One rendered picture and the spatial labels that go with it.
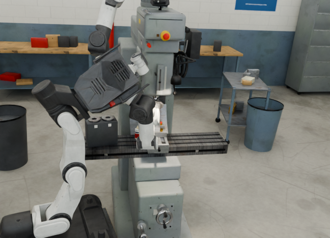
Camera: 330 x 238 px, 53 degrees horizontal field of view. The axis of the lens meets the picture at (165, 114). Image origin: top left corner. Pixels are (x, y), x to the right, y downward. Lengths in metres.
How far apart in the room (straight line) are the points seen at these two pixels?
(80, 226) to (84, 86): 0.99
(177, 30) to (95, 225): 1.35
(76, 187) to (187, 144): 0.94
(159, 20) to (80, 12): 4.49
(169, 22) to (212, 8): 4.77
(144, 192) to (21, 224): 0.78
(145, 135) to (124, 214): 1.18
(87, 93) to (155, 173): 0.93
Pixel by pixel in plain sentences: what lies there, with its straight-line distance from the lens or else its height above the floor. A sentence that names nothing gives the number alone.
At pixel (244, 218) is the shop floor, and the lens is 3.40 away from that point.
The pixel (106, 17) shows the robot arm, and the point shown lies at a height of 1.87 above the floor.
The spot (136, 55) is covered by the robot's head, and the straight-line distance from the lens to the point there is 1.88.
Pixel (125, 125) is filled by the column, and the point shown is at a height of 0.88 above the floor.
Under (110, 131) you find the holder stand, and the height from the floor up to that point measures 1.03.
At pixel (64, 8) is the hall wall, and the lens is 6.50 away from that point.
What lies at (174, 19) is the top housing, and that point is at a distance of 2.09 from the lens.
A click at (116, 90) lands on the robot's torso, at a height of 1.55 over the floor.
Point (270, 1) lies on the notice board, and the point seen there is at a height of 1.77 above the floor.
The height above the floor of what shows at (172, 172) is 0.78.
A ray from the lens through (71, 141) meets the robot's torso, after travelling 1.89.
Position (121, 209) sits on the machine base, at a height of 0.20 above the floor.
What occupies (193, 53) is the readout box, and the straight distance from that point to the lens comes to 2.60.
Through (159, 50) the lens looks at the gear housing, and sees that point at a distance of 2.20.
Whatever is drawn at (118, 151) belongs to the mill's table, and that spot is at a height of 0.90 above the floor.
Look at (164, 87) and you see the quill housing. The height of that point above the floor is 1.38.
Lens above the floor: 2.09
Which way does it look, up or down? 22 degrees down
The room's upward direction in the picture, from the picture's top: 3 degrees clockwise
